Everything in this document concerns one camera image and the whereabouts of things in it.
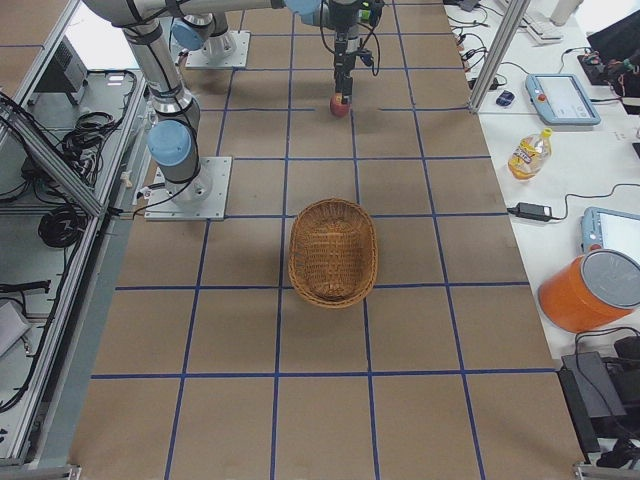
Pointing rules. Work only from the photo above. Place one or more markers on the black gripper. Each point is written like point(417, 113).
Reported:
point(341, 48)

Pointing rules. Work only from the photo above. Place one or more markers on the red yellow apple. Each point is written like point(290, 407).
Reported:
point(338, 107)

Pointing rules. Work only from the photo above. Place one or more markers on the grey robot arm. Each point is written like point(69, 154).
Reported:
point(274, 32)
point(172, 141)

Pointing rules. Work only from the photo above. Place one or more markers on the woven wicker basket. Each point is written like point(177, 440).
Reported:
point(333, 254)

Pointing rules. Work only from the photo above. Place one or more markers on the dark blue checkered pouch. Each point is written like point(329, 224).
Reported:
point(505, 99)

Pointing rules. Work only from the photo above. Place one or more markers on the orange juice bottle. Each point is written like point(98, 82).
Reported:
point(530, 155)

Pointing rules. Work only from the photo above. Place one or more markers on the blue teach pendant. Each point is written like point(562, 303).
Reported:
point(609, 229)
point(560, 100)

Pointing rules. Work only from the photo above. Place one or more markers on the black power adapter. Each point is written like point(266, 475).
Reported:
point(533, 212)

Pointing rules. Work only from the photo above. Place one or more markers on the orange cylindrical container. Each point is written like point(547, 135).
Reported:
point(594, 290)

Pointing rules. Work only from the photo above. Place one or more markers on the black electronics box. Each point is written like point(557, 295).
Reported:
point(594, 405)

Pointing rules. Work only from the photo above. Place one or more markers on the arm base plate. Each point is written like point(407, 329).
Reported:
point(204, 198)
point(224, 52)

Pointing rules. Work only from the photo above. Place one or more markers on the aluminium frame post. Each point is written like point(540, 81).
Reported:
point(499, 46)

